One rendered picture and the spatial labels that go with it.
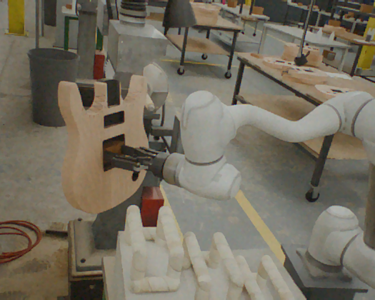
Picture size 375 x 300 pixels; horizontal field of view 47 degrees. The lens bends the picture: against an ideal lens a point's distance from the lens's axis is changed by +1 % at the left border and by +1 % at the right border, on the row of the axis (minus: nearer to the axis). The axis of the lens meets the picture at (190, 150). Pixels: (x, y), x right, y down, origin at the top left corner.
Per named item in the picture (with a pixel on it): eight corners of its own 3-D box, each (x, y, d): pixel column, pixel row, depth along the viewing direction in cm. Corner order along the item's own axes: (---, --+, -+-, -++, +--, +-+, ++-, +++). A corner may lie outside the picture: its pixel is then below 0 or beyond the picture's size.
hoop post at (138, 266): (127, 283, 98) (131, 249, 94) (141, 283, 99) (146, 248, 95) (128, 293, 95) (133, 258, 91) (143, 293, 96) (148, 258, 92)
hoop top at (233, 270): (210, 238, 119) (212, 228, 118) (221, 238, 120) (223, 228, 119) (232, 291, 101) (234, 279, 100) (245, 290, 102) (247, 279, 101)
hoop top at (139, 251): (125, 213, 110) (127, 202, 108) (138, 213, 111) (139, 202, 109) (132, 265, 92) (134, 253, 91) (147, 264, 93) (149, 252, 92)
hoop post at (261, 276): (252, 282, 129) (258, 257, 126) (262, 282, 130) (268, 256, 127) (256, 290, 127) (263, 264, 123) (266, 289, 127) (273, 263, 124)
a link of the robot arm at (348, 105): (316, 94, 136) (352, 108, 126) (354, 77, 144) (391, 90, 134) (313, 130, 143) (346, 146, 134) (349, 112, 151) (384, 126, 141)
